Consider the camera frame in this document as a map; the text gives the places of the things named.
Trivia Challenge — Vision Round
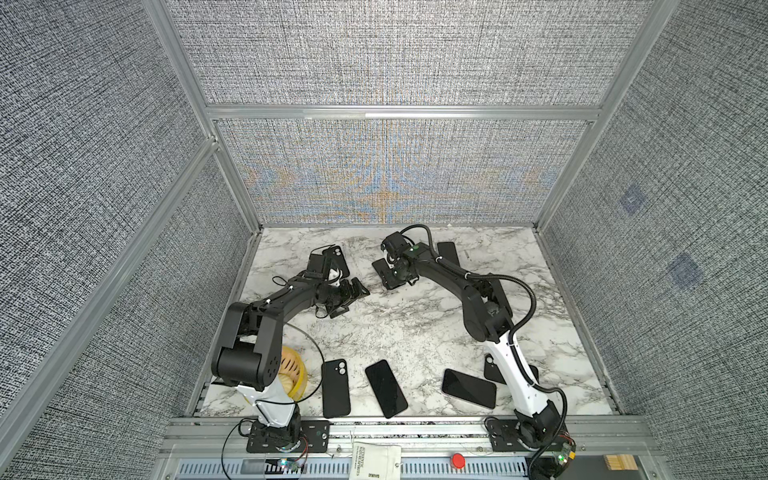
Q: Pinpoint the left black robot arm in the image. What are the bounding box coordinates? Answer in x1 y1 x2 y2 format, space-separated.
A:
211 276 370 430

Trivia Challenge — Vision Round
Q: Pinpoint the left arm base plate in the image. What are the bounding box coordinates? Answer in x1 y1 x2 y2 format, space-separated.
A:
245 420 330 454

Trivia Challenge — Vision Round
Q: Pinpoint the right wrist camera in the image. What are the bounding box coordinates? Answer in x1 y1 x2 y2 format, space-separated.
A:
381 231 413 261

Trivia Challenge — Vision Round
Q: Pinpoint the white paper label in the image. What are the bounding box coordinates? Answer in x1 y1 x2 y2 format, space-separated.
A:
349 442 402 480

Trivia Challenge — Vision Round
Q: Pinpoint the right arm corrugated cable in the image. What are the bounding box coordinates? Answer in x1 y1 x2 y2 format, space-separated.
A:
400 223 569 457

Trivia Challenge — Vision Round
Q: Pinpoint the black case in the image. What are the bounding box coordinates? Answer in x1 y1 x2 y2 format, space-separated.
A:
483 353 539 384
321 245 350 283
321 359 351 419

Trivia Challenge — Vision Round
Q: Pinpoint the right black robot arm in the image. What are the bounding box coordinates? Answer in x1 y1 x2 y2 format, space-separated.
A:
380 243 567 449

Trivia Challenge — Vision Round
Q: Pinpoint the wooden block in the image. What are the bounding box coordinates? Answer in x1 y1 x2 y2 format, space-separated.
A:
604 454 639 471

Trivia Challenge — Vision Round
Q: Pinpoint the black phone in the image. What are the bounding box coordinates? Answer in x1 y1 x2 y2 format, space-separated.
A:
372 258 405 290
441 369 497 410
365 359 408 419

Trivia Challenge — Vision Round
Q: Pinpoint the red emergency button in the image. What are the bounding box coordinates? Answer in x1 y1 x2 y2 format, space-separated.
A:
450 453 466 470

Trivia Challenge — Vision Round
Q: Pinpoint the yellow tape roll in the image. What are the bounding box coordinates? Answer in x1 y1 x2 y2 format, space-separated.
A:
278 346 307 401

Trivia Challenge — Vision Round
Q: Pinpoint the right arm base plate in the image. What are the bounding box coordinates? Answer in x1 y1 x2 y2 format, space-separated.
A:
483 416 527 452

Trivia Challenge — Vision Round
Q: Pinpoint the black phone screen up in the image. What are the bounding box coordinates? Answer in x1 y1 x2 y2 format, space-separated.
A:
437 241 460 267

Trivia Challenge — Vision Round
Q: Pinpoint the aluminium frame rail front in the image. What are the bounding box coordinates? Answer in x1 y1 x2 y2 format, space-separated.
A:
160 415 661 456

